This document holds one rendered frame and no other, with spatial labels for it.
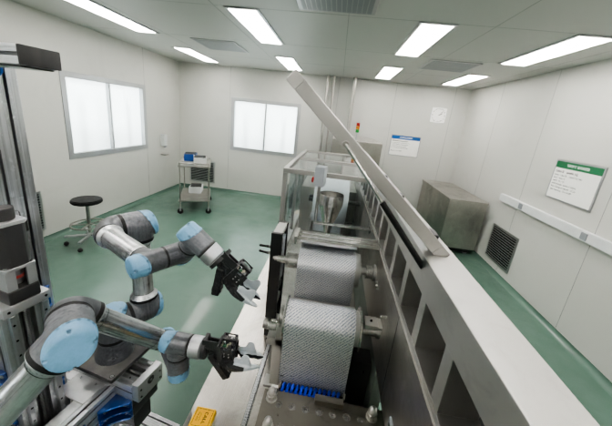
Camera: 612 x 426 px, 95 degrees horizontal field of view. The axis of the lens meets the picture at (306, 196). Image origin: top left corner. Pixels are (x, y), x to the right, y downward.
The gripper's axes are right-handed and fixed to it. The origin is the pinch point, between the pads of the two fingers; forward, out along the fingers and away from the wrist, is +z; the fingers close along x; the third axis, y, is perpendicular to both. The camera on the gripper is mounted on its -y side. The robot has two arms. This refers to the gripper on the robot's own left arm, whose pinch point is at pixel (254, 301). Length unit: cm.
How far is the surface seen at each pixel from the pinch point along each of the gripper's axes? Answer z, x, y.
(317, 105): -31, -19, 61
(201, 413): 14.4, -14.1, -36.5
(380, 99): 4, 551, 152
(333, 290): 23.4, 18.4, 15.7
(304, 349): 22.2, -5.5, 4.1
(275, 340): 17.3, 1.8, -7.5
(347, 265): 19.0, 19.9, 27.2
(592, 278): 247, 182, 137
